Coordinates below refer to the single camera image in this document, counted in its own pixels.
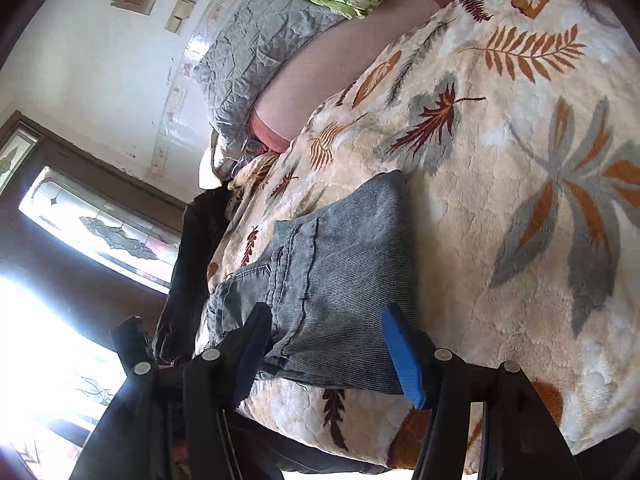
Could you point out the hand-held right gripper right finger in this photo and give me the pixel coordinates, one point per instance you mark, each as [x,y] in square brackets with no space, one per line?
[406,360]

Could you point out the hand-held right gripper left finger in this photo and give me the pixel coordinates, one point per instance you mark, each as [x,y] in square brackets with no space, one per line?
[250,357]

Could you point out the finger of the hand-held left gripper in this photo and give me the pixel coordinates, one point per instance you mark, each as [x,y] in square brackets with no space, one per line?
[129,337]

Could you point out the grey-blue denim pants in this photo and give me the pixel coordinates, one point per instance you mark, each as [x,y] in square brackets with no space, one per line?
[340,270]

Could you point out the dark jacket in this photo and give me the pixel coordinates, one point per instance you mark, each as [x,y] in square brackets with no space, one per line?
[190,260]

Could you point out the stained glass window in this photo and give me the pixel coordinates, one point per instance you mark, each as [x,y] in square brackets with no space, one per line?
[110,235]

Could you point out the cream leaf-print blanket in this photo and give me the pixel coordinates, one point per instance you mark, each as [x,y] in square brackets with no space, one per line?
[500,310]

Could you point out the white pillow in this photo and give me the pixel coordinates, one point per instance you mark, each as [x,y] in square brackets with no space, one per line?
[210,172]

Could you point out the grey quilted pillow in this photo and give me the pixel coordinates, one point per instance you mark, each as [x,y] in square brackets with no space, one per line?
[260,50]

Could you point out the beige wall switch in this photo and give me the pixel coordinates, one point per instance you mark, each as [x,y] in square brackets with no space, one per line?
[183,8]
[174,24]

